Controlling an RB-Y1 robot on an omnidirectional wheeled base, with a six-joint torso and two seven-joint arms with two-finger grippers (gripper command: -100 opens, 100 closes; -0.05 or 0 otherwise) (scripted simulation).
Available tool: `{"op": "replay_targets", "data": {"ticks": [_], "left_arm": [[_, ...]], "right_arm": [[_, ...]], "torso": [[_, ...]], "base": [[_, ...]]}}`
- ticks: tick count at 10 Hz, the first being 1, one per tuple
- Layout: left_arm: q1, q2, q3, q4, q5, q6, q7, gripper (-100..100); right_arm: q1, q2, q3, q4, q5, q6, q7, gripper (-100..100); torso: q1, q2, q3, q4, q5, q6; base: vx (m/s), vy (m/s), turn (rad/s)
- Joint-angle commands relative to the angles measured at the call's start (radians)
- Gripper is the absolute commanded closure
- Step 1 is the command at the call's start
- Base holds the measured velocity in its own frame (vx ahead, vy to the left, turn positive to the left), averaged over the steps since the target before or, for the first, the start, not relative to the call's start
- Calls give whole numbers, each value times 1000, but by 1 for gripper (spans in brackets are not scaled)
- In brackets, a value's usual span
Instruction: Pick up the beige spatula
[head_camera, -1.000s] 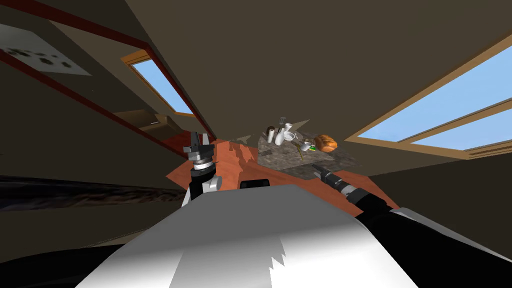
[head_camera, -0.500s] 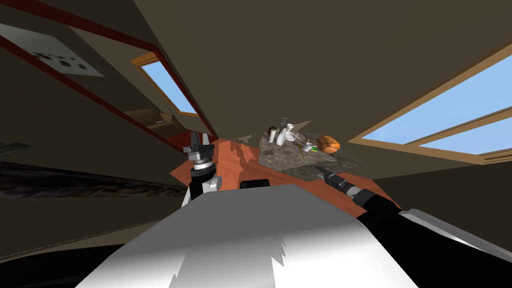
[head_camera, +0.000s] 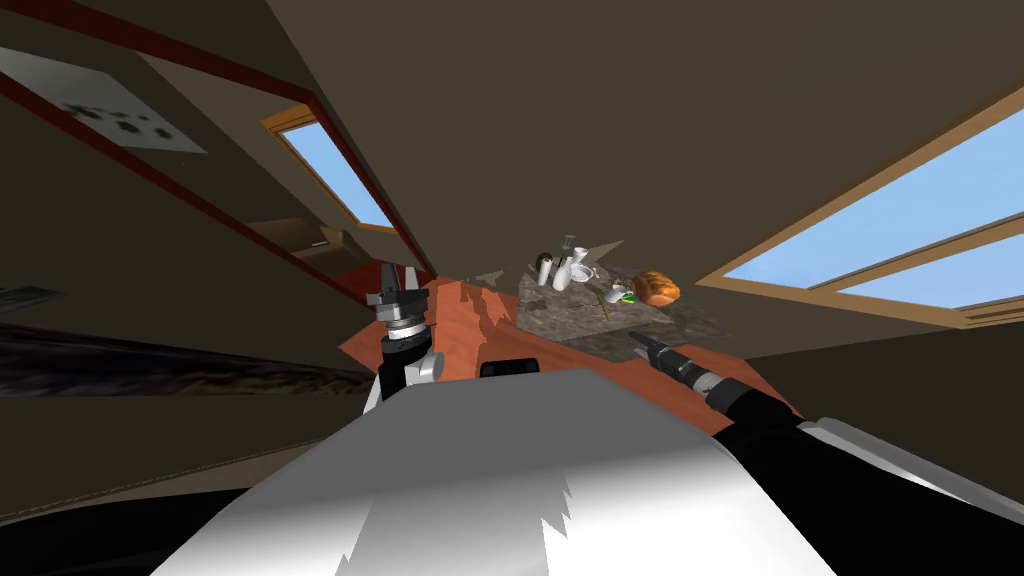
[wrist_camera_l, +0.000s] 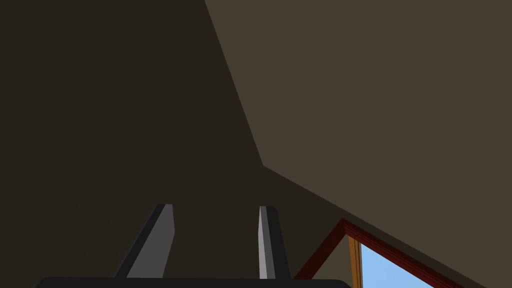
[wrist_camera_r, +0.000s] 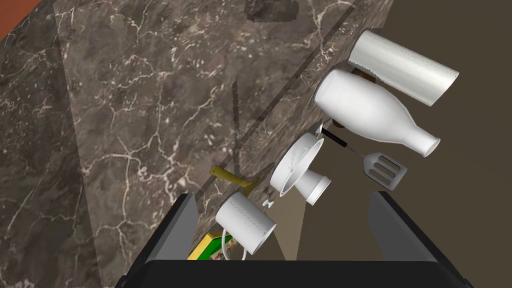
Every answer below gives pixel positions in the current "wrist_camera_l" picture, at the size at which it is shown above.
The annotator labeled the window with red-brown frame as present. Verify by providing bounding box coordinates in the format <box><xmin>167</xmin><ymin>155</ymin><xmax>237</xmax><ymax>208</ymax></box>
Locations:
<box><xmin>293</xmin><ymin>218</ymin><xmax>477</xmax><ymax>288</ymax></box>

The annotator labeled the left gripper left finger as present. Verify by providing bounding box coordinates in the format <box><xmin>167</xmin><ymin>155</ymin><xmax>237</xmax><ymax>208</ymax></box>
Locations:
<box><xmin>114</xmin><ymin>203</ymin><xmax>176</xmax><ymax>279</ymax></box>

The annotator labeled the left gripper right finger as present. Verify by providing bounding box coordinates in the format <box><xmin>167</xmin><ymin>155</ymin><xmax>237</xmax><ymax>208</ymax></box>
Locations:
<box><xmin>257</xmin><ymin>205</ymin><xmax>292</xmax><ymax>280</ymax></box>

